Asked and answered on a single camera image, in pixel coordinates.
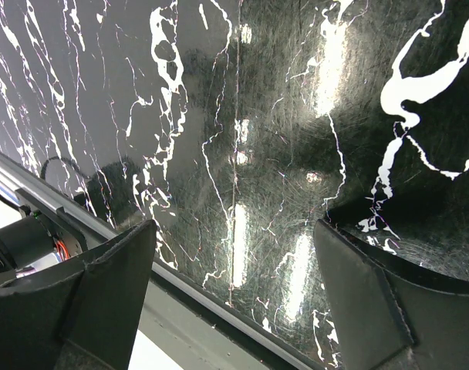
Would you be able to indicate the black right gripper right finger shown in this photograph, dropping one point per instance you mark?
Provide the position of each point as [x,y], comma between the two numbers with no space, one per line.
[390,313]

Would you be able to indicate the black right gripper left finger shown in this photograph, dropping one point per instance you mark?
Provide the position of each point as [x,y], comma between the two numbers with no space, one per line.
[82,313]

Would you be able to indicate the black robot base motor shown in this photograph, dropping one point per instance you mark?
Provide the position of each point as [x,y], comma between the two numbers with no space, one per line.
[35,236]

